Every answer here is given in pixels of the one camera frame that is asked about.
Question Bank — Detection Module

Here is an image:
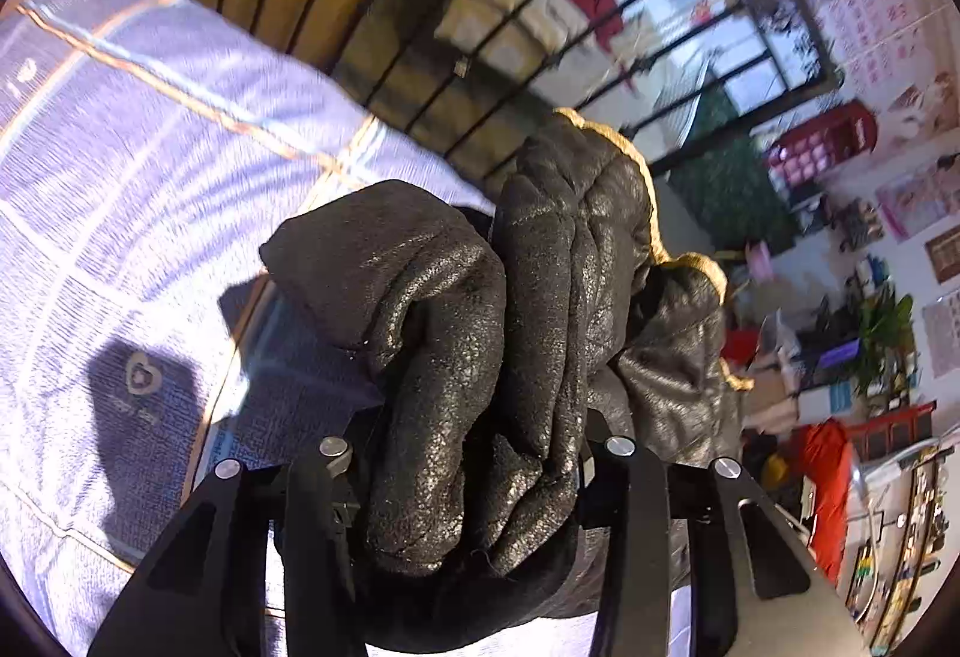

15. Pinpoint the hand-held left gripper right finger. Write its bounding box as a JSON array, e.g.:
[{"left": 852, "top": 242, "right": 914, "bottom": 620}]
[{"left": 581, "top": 409, "right": 875, "bottom": 657}]

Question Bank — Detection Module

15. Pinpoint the black quilted jacket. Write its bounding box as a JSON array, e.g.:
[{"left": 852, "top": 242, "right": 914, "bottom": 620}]
[{"left": 259, "top": 108, "right": 755, "bottom": 654}]

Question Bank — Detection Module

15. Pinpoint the pink wall poster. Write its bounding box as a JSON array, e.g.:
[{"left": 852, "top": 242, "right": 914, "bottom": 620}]
[{"left": 816, "top": 0, "right": 960, "bottom": 95}]

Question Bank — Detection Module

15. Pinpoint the cardboard box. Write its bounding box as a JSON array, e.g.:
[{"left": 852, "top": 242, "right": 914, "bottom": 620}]
[{"left": 742, "top": 357, "right": 803, "bottom": 433}]

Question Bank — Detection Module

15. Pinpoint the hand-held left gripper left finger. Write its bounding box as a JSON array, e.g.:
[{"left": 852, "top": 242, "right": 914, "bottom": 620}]
[{"left": 88, "top": 436, "right": 368, "bottom": 657}]

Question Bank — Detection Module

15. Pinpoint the black iron railing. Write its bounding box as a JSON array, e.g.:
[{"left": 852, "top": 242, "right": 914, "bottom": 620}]
[{"left": 330, "top": 0, "right": 845, "bottom": 178}]

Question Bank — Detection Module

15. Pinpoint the green patterned rug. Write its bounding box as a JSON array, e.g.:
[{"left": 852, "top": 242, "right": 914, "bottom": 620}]
[{"left": 664, "top": 79, "right": 800, "bottom": 253}]

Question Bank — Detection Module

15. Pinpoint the cream cloth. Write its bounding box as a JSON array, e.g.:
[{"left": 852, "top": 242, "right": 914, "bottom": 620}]
[{"left": 435, "top": 0, "right": 578, "bottom": 77}]

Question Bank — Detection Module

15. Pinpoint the potted green plant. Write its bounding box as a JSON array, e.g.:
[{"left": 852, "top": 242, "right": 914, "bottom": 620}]
[{"left": 855, "top": 293, "right": 920, "bottom": 403}]

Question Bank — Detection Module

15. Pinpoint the lavender checked blanket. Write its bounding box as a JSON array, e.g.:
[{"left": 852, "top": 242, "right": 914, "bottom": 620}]
[{"left": 0, "top": 0, "right": 691, "bottom": 657}]

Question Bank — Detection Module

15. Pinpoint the red plastic crate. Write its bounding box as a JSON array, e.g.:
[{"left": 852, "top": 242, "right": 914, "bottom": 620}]
[{"left": 847, "top": 402, "right": 938, "bottom": 463}]

